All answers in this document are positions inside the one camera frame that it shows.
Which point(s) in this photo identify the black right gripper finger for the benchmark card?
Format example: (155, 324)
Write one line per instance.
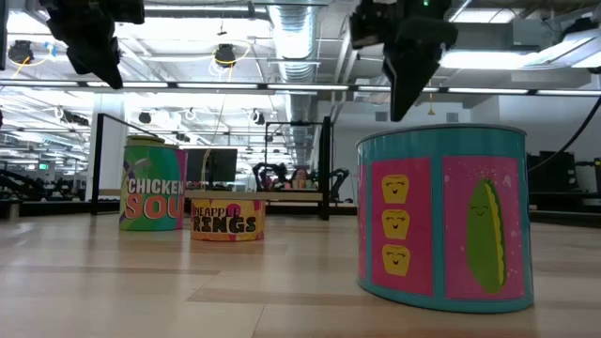
(399, 89)
(420, 72)

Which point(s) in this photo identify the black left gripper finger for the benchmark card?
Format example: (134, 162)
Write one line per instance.
(110, 63)
(82, 58)

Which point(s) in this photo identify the chicken soup can green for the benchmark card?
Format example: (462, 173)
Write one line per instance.
(150, 202)

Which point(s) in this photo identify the corn can pink teal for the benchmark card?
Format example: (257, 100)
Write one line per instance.
(446, 235)

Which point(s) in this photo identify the black background robot arm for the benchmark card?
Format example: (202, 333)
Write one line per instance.
(270, 176)
(339, 180)

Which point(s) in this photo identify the ceiling light panel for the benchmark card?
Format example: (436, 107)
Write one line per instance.
(493, 59)

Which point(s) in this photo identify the overhead LED light bar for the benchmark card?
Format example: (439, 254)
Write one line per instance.
(216, 86)

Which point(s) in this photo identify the person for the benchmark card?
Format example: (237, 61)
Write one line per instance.
(300, 178)

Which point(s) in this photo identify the dark background monitor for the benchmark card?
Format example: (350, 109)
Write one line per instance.
(220, 164)

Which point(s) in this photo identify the pineapple rings can yellow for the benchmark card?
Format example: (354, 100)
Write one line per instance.
(225, 225)

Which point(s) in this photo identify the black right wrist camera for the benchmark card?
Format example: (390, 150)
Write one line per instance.
(368, 28)

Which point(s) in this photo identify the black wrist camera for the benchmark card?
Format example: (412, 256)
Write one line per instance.
(368, 28)
(127, 11)

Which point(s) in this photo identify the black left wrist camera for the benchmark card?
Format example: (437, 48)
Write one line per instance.
(127, 11)

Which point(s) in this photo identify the silver ventilation duct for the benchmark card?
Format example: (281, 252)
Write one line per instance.
(293, 28)

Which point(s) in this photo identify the black aluminium table frame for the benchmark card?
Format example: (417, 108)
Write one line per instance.
(343, 209)

